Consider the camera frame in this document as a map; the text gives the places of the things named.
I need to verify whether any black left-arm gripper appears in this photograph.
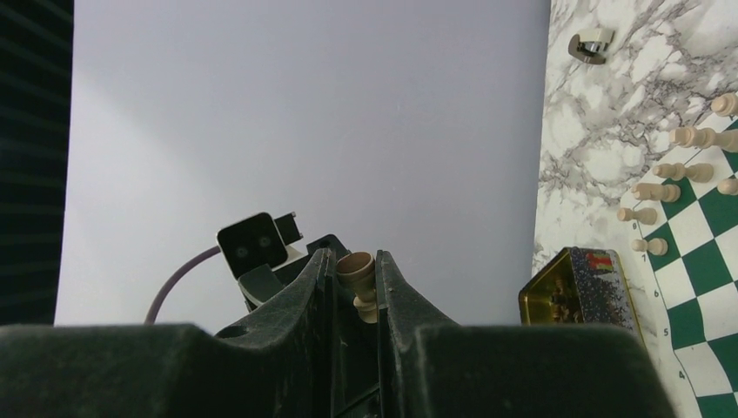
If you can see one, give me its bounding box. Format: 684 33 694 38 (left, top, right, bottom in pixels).
237 233 352 315

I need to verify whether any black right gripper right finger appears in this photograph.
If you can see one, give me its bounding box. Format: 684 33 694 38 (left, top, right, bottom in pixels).
375 250 675 417

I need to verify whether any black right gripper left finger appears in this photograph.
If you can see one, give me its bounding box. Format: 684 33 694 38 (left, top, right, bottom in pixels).
1 249 336 417

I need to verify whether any white rook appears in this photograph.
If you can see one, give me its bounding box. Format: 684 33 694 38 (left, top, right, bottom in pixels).
630 238 668 256

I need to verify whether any white chess piece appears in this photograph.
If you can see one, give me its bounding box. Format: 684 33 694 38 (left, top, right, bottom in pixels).
652 163 714 183
710 92 738 118

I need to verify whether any gold tin with dark pieces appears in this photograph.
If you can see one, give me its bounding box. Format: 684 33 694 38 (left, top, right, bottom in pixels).
518 246 644 341

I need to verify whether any green white chess mat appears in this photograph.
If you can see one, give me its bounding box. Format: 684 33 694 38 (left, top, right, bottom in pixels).
616 91 738 418

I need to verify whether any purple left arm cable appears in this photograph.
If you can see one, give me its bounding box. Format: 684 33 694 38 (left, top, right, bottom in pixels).
143 245 223 326

